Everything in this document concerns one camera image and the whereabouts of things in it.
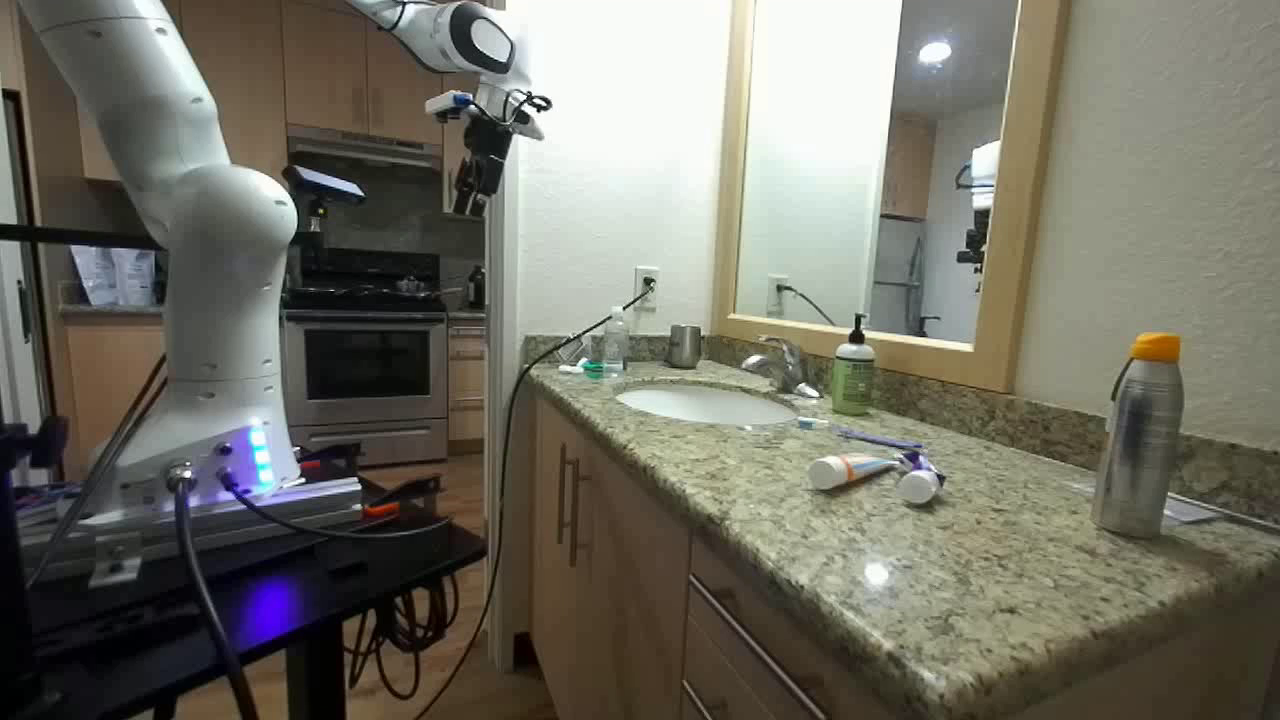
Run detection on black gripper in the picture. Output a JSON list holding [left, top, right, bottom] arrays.
[[450, 114, 518, 219]]

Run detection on chrome sink faucet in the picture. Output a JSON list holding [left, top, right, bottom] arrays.
[[736, 336, 823, 405]]

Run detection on blue toothbrush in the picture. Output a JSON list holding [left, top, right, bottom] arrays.
[[796, 417, 928, 462]]

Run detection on white toothpaste tube orange band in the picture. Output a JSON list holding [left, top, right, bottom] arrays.
[[805, 449, 904, 498]]

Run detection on steel range hood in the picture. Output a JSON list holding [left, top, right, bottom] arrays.
[[284, 124, 448, 178]]

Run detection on black lamp on stand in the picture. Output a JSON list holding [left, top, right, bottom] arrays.
[[284, 159, 373, 241]]

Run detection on light wood kitchen cabinets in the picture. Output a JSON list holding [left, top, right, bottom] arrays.
[[73, 0, 492, 224]]

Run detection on stainless steel oven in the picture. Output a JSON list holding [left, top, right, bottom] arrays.
[[277, 243, 456, 471]]

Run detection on clear plastic bottle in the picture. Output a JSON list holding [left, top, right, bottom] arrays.
[[600, 304, 635, 378]]

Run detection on metal cup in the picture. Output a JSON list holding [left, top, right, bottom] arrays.
[[662, 322, 706, 371]]

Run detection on white sink basin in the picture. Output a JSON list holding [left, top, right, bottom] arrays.
[[611, 379, 805, 434]]

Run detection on orange black clamp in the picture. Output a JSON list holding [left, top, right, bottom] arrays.
[[297, 444, 448, 531]]

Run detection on light wood vanity cabinet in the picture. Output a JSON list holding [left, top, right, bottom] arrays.
[[524, 392, 1280, 720]]

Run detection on green soap pump bottle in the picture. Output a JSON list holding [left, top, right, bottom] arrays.
[[828, 310, 878, 421]]

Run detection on black robot table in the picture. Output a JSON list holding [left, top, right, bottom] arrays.
[[0, 514, 492, 720]]

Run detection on purple and white tube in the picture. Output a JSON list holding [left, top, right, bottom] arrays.
[[890, 444, 946, 514]]

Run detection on silver bottle orange cap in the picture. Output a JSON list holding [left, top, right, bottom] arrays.
[[1090, 327, 1188, 543]]

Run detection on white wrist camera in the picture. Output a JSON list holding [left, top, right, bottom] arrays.
[[425, 89, 480, 130]]

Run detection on white wall outlet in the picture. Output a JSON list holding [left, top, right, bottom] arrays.
[[627, 260, 662, 322]]

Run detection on black power cable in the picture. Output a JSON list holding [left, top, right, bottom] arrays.
[[409, 278, 657, 720]]

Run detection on thin black base cable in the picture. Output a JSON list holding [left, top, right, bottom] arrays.
[[212, 464, 456, 547]]

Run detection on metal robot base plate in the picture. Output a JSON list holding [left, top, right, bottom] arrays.
[[17, 471, 373, 588]]

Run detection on black cable bundle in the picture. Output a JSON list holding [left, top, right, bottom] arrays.
[[339, 569, 466, 707]]

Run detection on thick black base cable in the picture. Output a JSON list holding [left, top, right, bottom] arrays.
[[159, 464, 265, 720]]

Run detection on wood framed wall mirror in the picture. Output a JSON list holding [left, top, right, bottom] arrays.
[[706, 0, 1073, 396]]

